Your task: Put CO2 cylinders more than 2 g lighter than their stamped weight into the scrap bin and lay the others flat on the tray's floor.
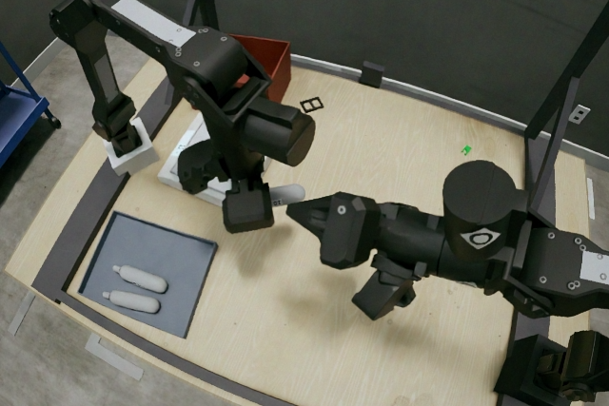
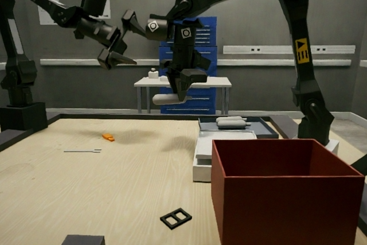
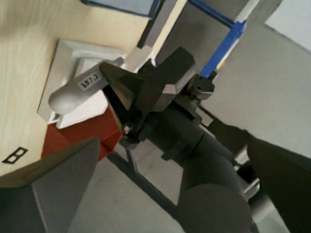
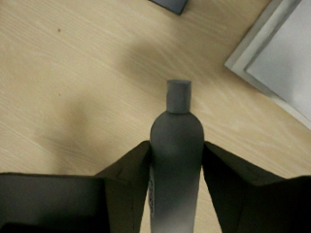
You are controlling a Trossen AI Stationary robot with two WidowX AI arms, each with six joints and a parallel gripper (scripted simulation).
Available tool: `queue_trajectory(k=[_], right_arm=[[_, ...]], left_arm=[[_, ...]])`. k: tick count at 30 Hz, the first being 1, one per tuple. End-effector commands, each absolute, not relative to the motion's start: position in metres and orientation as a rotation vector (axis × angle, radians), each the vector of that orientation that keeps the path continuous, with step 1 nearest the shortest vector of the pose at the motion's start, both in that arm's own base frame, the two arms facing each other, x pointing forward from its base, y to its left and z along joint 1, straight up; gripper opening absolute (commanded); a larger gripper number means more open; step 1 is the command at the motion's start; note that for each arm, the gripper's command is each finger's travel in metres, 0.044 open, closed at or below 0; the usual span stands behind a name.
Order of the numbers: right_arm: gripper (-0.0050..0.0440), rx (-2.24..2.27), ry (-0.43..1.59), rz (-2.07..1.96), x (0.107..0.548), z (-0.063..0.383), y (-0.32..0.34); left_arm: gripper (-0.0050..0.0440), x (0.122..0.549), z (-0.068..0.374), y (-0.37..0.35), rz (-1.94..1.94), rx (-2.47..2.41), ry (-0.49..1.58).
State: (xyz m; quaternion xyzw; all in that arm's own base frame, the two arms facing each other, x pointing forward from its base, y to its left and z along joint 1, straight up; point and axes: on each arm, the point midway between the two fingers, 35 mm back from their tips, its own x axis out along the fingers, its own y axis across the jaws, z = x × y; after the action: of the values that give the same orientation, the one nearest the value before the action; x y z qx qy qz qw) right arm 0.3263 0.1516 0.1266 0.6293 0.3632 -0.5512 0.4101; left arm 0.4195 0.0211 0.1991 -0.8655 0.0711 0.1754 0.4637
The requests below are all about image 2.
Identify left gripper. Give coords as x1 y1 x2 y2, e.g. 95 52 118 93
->
92 9 146 71

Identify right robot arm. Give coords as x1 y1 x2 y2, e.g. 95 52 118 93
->
145 0 334 147

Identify black rectangular buckle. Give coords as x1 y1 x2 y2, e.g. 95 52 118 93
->
160 208 192 230

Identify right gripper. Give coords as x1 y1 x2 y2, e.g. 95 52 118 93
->
159 43 208 102

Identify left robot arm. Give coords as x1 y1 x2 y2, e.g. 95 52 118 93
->
0 0 107 108

